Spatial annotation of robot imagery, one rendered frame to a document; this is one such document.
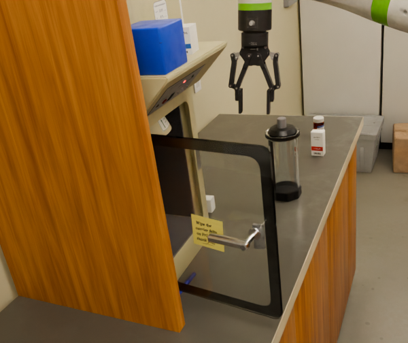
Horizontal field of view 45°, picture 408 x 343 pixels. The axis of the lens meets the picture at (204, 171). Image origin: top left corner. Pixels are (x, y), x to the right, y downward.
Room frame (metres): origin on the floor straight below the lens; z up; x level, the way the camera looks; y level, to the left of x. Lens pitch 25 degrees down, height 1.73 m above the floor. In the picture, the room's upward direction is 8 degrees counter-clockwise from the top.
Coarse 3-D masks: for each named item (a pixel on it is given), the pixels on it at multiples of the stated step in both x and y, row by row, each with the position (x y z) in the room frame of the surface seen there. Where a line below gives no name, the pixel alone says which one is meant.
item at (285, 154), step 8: (296, 128) 1.45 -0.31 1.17; (272, 136) 1.41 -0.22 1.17; (288, 136) 1.39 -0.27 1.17; (280, 144) 1.40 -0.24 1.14; (288, 144) 1.39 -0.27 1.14; (296, 144) 1.41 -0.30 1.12; (280, 152) 1.40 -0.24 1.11; (288, 152) 1.39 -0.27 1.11; (296, 152) 1.41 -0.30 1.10; (280, 160) 1.40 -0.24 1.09; (288, 160) 1.39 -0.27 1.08; (296, 160) 1.41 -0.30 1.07; (280, 168) 1.40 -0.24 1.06; (288, 168) 1.39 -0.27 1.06; (296, 168) 1.41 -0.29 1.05; (280, 176) 1.40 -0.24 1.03; (288, 176) 1.39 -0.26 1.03; (296, 176) 1.41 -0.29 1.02; (280, 184) 1.40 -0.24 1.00; (288, 184) 1.39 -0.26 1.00; (296, 184) 1.40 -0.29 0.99; (280, 192) 1.40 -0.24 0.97; (288, 192) 1.39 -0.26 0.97
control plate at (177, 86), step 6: (192, 72) 1.08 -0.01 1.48; (198, 72) 1.13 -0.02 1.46; (186, 78) 1.06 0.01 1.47; (192, 78) 1.13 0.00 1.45; (174, 84) 0.99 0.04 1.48; (180, 84) 1.05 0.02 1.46; (186, 84) 1.12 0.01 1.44; (168, 90) 0.98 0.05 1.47; (174, 90) 1.04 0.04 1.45; (162, 96) 0.97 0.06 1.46; (168, 96) 1.03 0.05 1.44; (174, 96) 1.10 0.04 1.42; (162, 102) 1.02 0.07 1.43; (156, 108) 1.02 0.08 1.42
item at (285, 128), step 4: (280, 120) 1.43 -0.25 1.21; (284, 120) 1.43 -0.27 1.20; (276, 124) 1.47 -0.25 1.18; (280, 124) 1.43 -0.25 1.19; (284, 124) 1.43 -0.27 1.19; (288, 124) 1.46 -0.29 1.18; (272, 128) 1.44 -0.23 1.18; (276, 128) 1.44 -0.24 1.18; (280, 128) 1.43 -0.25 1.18; (284, 128) 1.43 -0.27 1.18; (288, 128) 1.42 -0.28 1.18; (292, 128) 1.42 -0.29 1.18; (268, 132) 1.44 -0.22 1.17; (272, 132) 1.42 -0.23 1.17; (276, 132) 1.41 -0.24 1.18; (280, 132) 1.40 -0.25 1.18; (284, 132) 1.40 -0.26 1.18; (288, 132) 1.40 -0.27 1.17; (292, 132) 1.40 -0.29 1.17; (276, 136) 1.40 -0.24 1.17; (280, 136) 1.40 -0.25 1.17
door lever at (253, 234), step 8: (248, 232) 0.83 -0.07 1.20; (256, 232) 0.82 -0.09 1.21; (208, 240) 0.83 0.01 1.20; (216, 240) 0.82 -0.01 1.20; (224, 240) 0.81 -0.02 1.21; (232, 240) 0.80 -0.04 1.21; (240, 240) 0.80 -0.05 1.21; (248, 240) 0.80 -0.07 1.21; (240, 248) 0.79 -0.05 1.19; (248, 248) 0.79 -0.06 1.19
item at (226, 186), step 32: (160, 160) 0.94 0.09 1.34; (192, 160) 0.90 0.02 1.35; (224, 160) 0.86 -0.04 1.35; (256, 160) 0.82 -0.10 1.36; (192, 192) 0.90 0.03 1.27; (224, 192) 0.86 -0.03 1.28; (256, 192) 0.82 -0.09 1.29; (224, 224) 0.86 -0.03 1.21; (256, 224) 0.82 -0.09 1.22; (192, 256) 0.92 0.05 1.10; (224, 256) 0.87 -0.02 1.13; (256, 256) 0.83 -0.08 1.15; (192, 288) 0.93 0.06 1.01; (224, 288) 0.88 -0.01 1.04; (256, 288) 0.83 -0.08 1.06
